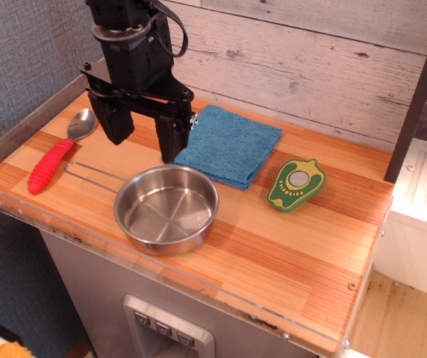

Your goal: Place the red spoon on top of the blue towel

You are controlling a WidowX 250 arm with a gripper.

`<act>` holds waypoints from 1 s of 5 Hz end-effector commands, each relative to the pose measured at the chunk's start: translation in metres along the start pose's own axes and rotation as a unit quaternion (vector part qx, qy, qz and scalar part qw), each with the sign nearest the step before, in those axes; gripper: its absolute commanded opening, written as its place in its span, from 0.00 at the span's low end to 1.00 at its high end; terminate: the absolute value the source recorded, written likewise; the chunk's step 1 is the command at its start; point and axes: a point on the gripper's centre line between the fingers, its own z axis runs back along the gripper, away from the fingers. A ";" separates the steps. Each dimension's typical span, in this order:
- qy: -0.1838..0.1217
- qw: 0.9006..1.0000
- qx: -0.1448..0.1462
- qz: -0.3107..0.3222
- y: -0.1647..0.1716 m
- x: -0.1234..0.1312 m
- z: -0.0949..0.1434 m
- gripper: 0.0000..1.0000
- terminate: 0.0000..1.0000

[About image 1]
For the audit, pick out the dark right shelf post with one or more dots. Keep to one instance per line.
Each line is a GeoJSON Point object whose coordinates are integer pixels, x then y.
{"type": "Point", "coordinates": [408, 128]}

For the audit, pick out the silver toy dispenser panel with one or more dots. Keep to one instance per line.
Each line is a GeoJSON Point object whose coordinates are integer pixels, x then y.
{"type": "Point", "coordinates": [165, 330]}

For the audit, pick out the red handled metal spoon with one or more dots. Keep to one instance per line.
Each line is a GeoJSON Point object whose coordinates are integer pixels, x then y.
{"type": "Point", "coordinates": [81, 125]}

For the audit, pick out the orange object bottom left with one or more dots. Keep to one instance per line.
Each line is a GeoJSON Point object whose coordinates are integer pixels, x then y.
{"type": "Point", "coordinates": [14, 350]}

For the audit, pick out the small steel pan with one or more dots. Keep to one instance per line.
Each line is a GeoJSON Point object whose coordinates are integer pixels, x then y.
{"type": "Point", "coordinates": [165, 211]}

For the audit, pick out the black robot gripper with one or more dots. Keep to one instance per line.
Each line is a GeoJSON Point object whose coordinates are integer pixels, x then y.
{"type": "Point", "coordinates": [136, 77]}

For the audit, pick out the green toy pepper half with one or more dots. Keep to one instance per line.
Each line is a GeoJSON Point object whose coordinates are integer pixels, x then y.
{"type": "Point", "coordinates": [296, 182]}

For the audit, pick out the blue folded towel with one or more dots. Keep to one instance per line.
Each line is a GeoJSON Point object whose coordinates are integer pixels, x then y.
{"type": "Point", "coordinates": [229, 148]}

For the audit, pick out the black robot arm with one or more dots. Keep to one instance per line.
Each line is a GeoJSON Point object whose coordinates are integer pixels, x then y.
{"type": "Point", "coordinates": [121, 14]}

